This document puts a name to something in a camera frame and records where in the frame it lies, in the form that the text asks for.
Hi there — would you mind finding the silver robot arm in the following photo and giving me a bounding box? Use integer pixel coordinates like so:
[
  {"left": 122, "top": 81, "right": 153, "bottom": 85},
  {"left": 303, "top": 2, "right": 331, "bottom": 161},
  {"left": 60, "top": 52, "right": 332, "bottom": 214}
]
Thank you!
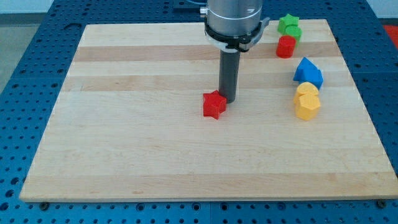
[{"left": 200, "top": 0, "right": 270, "bottom": 53}]

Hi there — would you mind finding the red star block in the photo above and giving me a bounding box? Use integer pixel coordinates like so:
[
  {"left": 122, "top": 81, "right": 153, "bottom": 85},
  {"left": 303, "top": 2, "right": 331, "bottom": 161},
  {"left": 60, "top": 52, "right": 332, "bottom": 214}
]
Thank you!
[{"left": 203, "top": 90, "right": 227, "bottom": 119}]

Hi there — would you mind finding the blue cube block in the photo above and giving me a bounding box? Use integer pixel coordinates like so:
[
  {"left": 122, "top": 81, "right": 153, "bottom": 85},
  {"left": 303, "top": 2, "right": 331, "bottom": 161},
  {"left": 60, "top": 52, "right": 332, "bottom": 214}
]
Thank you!
[{"left": 298, "top": 69, "right": 323, "bottom": 89}]

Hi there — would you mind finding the green star block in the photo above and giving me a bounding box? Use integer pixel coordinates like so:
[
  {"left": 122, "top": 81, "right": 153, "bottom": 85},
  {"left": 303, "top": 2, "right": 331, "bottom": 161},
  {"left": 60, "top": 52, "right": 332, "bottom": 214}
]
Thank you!
[{"left": 277, "top": 14, "right": 300, "bottom": 34}]

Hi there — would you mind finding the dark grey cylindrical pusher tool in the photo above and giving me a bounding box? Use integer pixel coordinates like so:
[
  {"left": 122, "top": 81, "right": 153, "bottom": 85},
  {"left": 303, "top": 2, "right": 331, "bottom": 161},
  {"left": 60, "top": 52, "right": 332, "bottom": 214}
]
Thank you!
[{"left": 218, "top": 50, "right": 240, "bottom": 104}]

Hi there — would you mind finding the wooden board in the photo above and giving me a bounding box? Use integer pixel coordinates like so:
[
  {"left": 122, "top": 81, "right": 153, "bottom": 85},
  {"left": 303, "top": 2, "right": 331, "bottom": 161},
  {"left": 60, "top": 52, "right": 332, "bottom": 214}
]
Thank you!
[{"left": 19, "top": 19, "right": 397, "bottom": 202}]

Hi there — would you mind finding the yellow hexagon block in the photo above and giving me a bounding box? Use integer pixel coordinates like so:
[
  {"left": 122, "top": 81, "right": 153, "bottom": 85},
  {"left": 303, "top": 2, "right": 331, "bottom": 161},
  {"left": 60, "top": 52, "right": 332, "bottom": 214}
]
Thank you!
[{"left": 295, "top": 93, "right": 321, "bottom": 121}]

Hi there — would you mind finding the yellow rounded block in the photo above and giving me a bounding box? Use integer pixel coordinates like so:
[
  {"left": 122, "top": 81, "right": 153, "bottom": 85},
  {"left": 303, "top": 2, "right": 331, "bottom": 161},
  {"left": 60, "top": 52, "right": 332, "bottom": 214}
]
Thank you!
[{"left": 293, "top": 82, "right": 319, "bottom": 104}]

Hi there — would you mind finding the red cylinder block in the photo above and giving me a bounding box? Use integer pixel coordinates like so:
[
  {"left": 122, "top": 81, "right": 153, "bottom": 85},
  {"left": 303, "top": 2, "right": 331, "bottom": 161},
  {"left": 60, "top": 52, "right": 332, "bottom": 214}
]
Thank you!
[{"left": 276, "top": 35, "right": 296, "bottom": 58}]

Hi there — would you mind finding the blue triangular block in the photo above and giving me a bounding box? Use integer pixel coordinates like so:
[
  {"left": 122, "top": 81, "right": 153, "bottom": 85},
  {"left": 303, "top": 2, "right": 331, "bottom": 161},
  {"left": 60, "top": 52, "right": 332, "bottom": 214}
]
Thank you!
[{"left": 293, "top": 57, "right": 318, "bottom": 81}]

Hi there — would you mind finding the green cylinder block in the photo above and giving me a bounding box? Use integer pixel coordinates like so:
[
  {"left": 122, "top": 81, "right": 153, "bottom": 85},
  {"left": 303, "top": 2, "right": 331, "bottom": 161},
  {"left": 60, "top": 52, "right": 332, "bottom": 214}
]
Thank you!
[{"left": 284, "top": 26, "right": 302, "bottom": 47}]

